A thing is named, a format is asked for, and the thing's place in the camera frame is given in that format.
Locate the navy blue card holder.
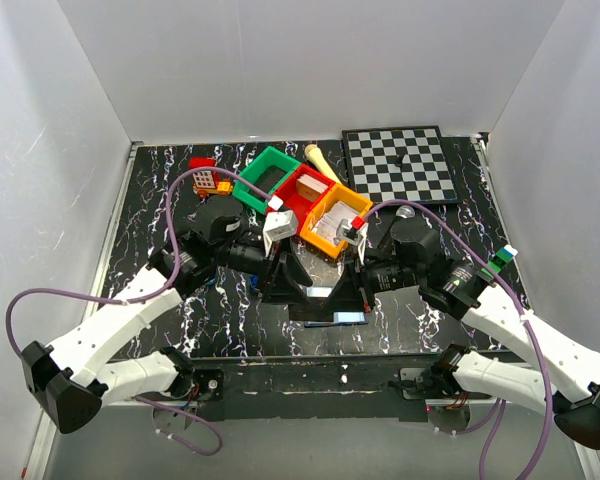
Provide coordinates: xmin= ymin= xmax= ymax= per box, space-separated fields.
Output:
xmin=304 ymin=286 xmax=369 ymax=328

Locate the green lego brick stack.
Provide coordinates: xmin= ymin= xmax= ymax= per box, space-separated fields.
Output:
xmin=487 ymin=244 xmax=518 ymax=274

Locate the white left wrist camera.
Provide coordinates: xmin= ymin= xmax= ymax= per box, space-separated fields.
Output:
xmin=262 ymin=195 xmax=298 ymax=256

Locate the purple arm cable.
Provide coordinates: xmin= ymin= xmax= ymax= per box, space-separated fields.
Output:
xmin=4 ymin=166 xmax=284 ymax=457
xmin=352 ymin=198 xmax=554 ymax=480

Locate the yellow plastic bin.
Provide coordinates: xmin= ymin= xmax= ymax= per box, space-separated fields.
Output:
xmin=300 ymin=184 xmax=373 ymax=259

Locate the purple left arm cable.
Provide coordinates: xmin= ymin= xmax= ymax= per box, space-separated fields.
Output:
xmin=4 ymin=166 xmax=284 ymax=457

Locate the black silver microphone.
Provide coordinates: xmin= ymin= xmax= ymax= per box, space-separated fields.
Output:
xmin=395 ymin=205 xmax=416 ymax=222

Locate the green plastic bin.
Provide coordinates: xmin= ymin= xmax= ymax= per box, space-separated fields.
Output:
xmin=232 ymin=146 xmax=300 ymax=214

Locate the black white chessboard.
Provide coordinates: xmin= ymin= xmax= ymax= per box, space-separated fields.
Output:
xmin=342 ymin=125 xmax=459 ymax=205

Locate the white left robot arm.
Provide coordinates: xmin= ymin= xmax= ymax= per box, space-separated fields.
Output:
xmin=22 ymin=196 xmax=311 ymax=434

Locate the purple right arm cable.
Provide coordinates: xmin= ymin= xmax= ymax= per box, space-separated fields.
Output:
xmin=352 ymin=198 xmax=554 ymax=480

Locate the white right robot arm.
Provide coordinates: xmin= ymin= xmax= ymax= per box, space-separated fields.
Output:
xmin=327 ymin=216 xmax=600 ymax=450

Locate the white cards stack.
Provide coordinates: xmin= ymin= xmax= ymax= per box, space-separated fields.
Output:
xmin=312 ymin=201 xmax=358 ymax=245

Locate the cream toy microphone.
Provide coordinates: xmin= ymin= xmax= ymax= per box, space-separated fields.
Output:
xmin=304 ymin=144 xmax=341 ymax=184

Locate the red yellow toy train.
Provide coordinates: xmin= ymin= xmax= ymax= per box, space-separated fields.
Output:
xmin=189 ymin=157 xmax=233 ymax=200

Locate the red plastic bin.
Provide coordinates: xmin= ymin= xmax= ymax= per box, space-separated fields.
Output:
xmin=274 ymin=165 xmax=335 ymax=232

